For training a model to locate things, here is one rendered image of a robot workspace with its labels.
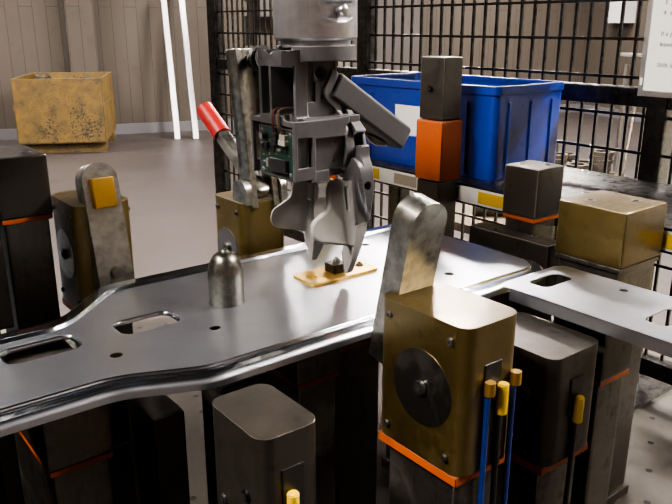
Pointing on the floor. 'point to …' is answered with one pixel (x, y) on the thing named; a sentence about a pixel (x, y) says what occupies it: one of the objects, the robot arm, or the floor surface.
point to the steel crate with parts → (64, 111)
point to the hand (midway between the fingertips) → (336, 252)
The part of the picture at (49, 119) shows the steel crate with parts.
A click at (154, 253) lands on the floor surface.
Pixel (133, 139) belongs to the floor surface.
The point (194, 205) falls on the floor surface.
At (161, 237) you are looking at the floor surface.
